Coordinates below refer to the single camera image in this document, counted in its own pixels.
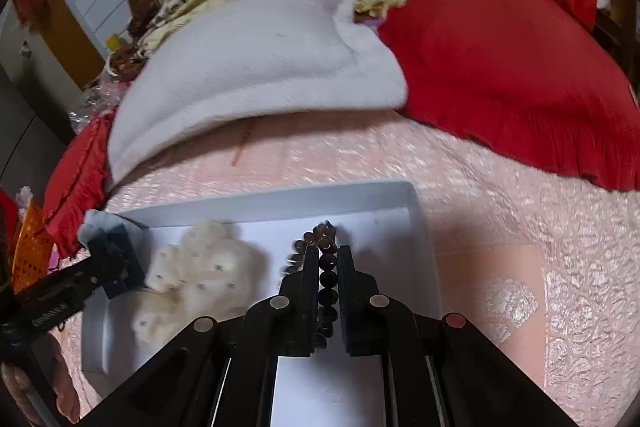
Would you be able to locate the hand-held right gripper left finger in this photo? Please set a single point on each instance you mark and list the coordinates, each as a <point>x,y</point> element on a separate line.
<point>311,267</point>

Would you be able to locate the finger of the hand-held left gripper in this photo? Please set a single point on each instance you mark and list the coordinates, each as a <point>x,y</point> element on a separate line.
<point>102,223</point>
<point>117,269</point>

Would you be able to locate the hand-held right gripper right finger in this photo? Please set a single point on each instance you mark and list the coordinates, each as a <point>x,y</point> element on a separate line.
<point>345,272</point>

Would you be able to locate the white tray box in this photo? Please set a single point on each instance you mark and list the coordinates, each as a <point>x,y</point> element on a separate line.
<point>380,232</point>

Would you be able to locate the fluffy white scrunchie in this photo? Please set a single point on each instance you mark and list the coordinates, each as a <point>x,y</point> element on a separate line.
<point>210,267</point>

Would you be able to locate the person's left hand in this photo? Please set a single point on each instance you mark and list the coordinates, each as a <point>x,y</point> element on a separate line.
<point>55,382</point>

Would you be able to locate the red ruffled pillow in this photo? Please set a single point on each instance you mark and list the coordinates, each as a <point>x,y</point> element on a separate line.
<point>75,187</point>

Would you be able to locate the orange plastic basket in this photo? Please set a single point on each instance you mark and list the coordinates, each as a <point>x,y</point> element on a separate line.
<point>32,247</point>

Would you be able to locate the clear plastic wrap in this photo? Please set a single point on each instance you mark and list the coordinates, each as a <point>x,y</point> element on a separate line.
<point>90,99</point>

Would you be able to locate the pink textured bedspread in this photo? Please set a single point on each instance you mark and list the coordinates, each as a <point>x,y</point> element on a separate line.
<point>475,187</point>

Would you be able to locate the white towel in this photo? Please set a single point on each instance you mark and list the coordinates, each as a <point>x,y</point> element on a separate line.
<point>260,67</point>

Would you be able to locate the large red pillow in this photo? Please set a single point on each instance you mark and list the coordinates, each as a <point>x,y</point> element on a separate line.
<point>500,67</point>

